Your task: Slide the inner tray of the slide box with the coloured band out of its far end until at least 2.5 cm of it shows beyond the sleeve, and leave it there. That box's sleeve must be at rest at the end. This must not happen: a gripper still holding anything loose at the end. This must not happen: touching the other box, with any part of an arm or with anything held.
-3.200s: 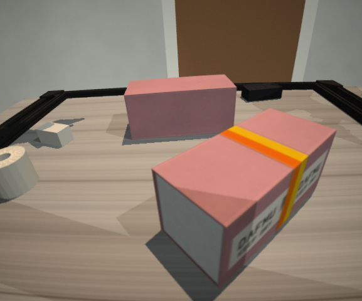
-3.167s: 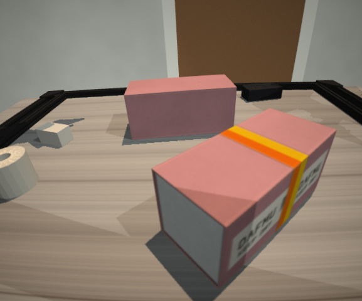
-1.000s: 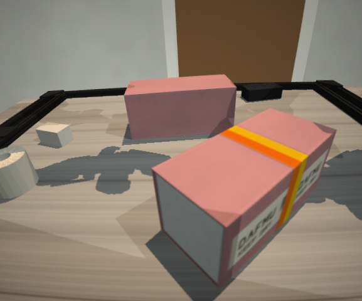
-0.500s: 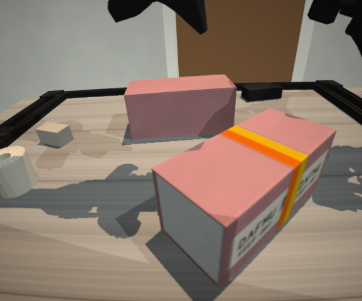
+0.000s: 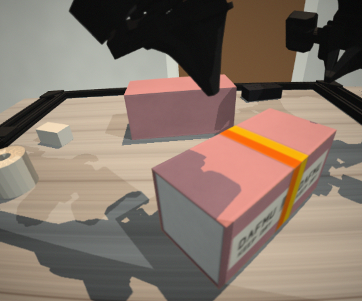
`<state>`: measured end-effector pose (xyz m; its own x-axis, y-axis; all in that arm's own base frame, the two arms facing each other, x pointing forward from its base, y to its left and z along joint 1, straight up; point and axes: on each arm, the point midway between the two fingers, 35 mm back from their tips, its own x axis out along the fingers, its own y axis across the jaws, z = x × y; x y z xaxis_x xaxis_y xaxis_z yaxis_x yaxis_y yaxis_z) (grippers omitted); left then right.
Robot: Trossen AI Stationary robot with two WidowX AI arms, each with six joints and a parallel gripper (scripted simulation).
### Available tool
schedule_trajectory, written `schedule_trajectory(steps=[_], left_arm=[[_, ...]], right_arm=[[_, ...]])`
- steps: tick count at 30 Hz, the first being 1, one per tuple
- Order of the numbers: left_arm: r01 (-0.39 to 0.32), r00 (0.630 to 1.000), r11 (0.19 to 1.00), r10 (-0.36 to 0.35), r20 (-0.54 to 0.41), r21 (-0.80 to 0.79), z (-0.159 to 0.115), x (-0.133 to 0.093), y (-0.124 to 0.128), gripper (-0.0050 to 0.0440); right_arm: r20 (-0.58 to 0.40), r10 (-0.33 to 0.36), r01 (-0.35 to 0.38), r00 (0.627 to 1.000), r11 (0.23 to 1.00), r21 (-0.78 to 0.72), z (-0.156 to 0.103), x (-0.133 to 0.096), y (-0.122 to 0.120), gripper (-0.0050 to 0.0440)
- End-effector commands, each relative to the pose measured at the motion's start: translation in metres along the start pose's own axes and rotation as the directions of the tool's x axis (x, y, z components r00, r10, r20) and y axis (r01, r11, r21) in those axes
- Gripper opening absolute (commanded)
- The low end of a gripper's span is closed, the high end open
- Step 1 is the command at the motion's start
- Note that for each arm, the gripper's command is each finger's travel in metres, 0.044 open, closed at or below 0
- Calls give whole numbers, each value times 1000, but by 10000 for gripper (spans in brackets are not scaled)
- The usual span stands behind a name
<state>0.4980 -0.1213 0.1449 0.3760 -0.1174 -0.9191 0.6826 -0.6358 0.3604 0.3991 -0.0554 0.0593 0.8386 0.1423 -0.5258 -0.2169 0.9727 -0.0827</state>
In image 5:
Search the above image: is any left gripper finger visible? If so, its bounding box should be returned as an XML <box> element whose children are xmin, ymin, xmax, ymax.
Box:
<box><xmin>143</xmin><ymin>32</ymin><xmax>211</xmax><ymax>97</ymax></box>
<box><xmin>168</xmin><ymin>2</ymin><xmax>233</xmax><ymax>96</ymax></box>

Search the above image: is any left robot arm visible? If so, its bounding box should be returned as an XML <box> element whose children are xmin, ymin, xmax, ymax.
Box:
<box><xmin>69</xmin><ymin>0</ymin><xmax>144</xmax><ymax>45</ymax></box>

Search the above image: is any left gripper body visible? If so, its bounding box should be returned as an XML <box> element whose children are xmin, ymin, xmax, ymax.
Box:
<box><xmin>107</xmin><ymin>0</ymin><xmax>227</xmax><ymax>60</ymax></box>

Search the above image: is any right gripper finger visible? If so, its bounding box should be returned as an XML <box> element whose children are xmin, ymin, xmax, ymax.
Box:
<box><xmin>327</xmin><ymin>29</ymin><xmax>362</xmax><ymax>83</ymax></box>
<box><xmin>317</xmin><ymin>25</ymin><xmax>345</xmax><ymax>83</ymax></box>

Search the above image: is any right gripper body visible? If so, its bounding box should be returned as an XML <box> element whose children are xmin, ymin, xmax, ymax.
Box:
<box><xmin>285</xmin><ymin>11</ymin><xmax>362</xmax><ymax>53</ymax></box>

